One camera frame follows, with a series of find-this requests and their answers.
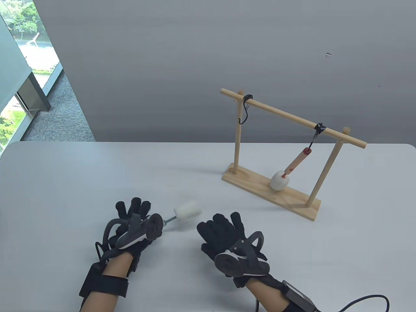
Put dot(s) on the wooden hanging rack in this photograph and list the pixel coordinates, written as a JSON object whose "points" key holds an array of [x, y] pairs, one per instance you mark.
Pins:
{"points": [[260, 185]]}

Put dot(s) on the black s-hook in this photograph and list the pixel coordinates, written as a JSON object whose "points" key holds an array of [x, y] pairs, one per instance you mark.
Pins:
{"points": [[246, 109], [317, 133]]}

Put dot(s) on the person's left forearm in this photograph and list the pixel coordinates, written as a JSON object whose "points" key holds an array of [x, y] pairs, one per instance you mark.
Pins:
{"points": [[100, 302]]}

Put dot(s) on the person's right hand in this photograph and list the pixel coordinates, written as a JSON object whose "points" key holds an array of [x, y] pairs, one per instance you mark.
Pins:
{"points": [[221, 230]]}

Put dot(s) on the grey window frame post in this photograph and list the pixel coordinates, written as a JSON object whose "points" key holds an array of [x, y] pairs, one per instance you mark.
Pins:
{"points": [[34, 94]]}

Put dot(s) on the person's right forearm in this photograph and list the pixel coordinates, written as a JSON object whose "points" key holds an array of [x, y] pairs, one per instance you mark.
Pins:
{"points": [[269, 299]]}

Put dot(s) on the grey hand tracker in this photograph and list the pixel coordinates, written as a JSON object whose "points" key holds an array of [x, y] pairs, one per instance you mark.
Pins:
{"points": [[136, 232], [240, 263]]}

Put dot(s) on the person's left hand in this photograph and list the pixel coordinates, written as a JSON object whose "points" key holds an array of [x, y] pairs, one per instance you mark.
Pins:
{"points": [[136, 206]]}

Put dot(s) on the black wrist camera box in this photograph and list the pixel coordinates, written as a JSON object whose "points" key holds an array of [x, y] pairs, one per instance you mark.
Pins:
{"points": [[299, 299]]}

